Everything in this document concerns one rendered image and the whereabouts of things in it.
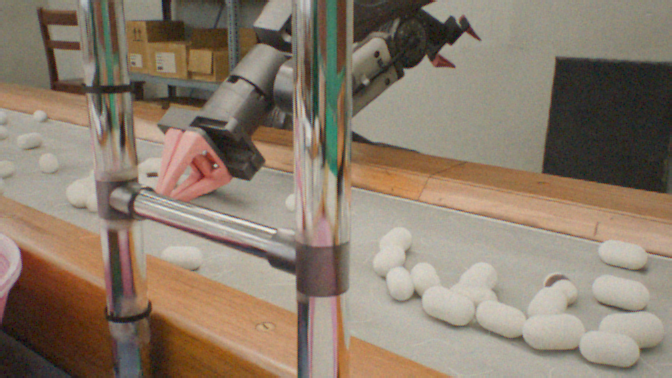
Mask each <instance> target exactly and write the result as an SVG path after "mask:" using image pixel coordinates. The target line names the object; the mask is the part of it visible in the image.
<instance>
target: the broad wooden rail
mask: <svg viewBox="0 0 672 378"><path fill-rule="evenodd" d="M132 106H133V118H134V131H135V139H139V140H143V141H147V142H152V143H156V144H161V145H164V141H165V136H164V135H163V133H162V132H161V131H160V130H159V129H158V127H157V125H156V124H157V123H158V121H159V120H160V119H161V118H162V117H163V115H164V114H165V113H166V111H167V110H163V109H157V108H152V107H146V106H139V105H133V104H132ZM0 108H3V109H8V110H11V111H12V112H18V113H22V114H27V115H31V116H33V114H34V113H35V112H36V111H42V112H44V113H45V114H46V115H47V119H50V120H54V121H59V122H64V123H69V124H73V125H78V126H82V127H88V128H89V118H88V108H87V101H86V98H85V96H84V95H78V94H72V93H66V92H59V91H53V90H47V89H40V88H35V87H29V86H23V85H16V84H10V83H4V81H0ZM251 140H252V141H253V143H254V144H255V146H256V147H257V148H258V150H259V151H260V153H261V154H262V155H263V157H264V158H265V160H266V162H265V163H264V165H263V167H262V168H266V169H271V170H275V171H281V172H285V173H289V174H294V132H291V131H285V130H278V129H273V128H267V127H261V126H260V127H259V128H258V130H257V131H256V132H255V133H254V135H253V136H252V137H251ZM351 187H353V188H357V189H362V190H367V191H372V192H376V193H381V194H385V195H389V196H394V197H398V198H403V199H407V200H413V201H417V202H422V203H426V204H431V205H435V206H439V207H444V209H448V210H454V211H458V212H463V213H467V214H472V215H476V216H480V217H485V218H490V219H495V220H499V221H504V222H508V223H513V224H517V225H523V226H527V227H531V228H536V229H540V230H545V231H549V232H555V233H559V234H564V235H568V236H573V237H577V238H582V239H587V240H591V241H596V243H600V244H603V243H605V242H607V240H619V242H623V243H629V244H634V245H638V246H640V247H641V248H643V249H644V251H645V252H646V253H647V254H652V255H657V256H661V257H666V258H670V259H672V195H668V194H662V193H656V192H650V191H644V190H638V189H632V188H625V187H619V186H613V185H607V184H600V183H594V182H588V181H583V180H576V179H570V178H564V177H558V176H552V175H545V174H539V173H533V172H527V171H522V170H515V169H509V168H503V166H501V167H497V165H491V164H484V163H478V162H472V161H466V160H461V159H455V158H448V157H442V156H436V155H430V154H424V153H418V152H412V151H405V150H400V149H394V148H388V147H382V146H376V145H370V144H363V143H357V142H352V151H351Z"/></svg>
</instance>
